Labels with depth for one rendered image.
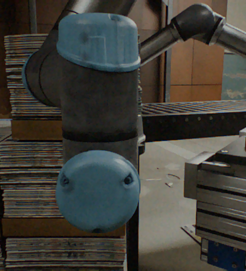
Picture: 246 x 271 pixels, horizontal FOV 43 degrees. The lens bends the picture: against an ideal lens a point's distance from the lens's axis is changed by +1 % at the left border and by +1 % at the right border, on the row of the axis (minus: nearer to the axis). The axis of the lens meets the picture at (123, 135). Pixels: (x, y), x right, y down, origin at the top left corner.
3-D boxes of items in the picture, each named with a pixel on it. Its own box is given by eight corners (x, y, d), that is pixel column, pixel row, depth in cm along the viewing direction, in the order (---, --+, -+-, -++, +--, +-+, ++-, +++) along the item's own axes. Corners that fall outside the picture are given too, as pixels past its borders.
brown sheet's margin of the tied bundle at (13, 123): (141, 140, 69) (141, 120, 68) (11, 139, 69) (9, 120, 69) (139, 127, 85) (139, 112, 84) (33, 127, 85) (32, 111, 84)
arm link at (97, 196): (143, 147, 26) (142, 242, 27) (137, 125, 37) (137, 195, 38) (47, 147, 26) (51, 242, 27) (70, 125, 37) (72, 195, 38)
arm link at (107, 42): (35, 24, 34) (41, 127, 36) (73, 5, 24) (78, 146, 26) (102, 29, 37) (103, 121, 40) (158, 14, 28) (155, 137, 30)
